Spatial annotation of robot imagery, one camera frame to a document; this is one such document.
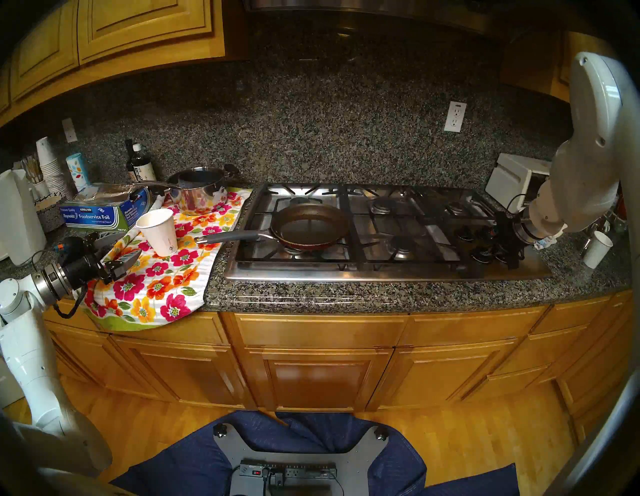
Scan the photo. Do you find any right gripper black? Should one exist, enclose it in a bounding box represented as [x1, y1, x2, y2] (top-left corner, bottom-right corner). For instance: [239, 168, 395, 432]
[475, 212, 527, 271]

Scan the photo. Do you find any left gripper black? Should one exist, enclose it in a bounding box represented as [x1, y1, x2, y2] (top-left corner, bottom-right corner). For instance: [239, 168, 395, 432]
[65, 231, 144, 292]

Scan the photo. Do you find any white paper cup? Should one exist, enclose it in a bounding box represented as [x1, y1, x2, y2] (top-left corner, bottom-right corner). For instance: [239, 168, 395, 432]
[583, 230, 614, 269]
[136, 208, 178, 257]

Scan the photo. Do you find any leaf patterned cup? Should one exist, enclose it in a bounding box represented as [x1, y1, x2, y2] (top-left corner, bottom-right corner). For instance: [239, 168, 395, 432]
[66, 152, 92, 191]

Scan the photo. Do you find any black cast iron grate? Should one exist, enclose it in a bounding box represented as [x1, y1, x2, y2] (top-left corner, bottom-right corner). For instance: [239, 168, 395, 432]
[342, 184, 451, 266]
[435, 187, 508, 226]
[235, 184, 353, 263]

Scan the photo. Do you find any blue foil box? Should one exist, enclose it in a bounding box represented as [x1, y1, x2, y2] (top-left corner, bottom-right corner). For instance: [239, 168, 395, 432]
[60, 184, 151, 232]

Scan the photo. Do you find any floral kitchen towel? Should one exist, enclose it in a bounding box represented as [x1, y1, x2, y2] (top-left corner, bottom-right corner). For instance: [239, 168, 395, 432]
[82, 187, 253, 332]

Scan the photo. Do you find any white toaster oven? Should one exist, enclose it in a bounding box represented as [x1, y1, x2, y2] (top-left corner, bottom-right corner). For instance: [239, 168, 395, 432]
[485, 153, 552, 213]

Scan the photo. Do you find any woven basket bowl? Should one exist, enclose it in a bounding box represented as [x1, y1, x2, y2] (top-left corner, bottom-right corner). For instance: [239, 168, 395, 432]
[35, 196, 66, 233]

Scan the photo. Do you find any labelled bottle white cap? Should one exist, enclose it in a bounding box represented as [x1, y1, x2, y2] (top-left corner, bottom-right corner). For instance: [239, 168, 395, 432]
[131, 144, 157, 183]

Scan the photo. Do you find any white paper towel roll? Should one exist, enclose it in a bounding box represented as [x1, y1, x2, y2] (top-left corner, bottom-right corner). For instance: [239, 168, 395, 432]
[0, 169, 47, 267]

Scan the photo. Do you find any stainless steel gas cooktop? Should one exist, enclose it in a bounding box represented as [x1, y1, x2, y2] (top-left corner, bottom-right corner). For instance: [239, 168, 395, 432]
[224, 182, 553, 283]

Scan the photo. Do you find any stainless steel saucepan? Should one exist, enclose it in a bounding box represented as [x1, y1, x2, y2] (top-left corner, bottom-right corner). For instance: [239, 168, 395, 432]
[132, 166, 241, 216]

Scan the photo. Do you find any stack of paper cups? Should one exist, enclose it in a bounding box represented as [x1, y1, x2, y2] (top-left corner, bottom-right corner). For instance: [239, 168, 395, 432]
[36, 136, 68, 198]

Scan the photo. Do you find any red nonstick frying pan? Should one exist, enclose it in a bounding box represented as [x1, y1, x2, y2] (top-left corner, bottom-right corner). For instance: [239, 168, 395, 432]
[195, 204, 352, 252]

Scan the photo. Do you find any wooden base cabinet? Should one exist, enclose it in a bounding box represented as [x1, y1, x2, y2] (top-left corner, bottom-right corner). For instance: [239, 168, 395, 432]
[0, 282, 640, 446]

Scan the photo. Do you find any blue moving blanket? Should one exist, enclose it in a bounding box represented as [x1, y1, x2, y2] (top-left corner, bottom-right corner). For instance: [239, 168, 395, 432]
[111, 411, 521, 496]

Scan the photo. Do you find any steel range hood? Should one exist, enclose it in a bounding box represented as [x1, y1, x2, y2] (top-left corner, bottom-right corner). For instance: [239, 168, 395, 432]
[242, 0, 501, 36]

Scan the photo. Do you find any black power strip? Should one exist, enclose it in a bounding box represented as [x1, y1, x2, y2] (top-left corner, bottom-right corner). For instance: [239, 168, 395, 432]
[239, 462, 338, 481]

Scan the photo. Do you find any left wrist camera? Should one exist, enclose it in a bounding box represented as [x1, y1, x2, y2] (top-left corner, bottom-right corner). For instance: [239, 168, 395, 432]
[54, 236, 91, 261]

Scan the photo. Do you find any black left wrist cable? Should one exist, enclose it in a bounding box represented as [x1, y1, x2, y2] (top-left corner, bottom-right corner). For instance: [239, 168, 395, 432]
[52, 284, 92, 320]

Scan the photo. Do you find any white wall outlet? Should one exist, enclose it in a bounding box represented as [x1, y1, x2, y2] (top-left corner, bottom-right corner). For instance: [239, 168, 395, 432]
[444, 101, 468, 133]

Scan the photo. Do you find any wooden wall cabinet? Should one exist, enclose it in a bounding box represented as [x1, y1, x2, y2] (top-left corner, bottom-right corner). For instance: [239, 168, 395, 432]
[500, 27, 618, 103]
[0, 0, 226, 128]

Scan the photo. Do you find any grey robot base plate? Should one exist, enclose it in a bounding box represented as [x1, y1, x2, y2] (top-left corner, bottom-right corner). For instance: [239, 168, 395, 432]
[214, 422, 390, 496]

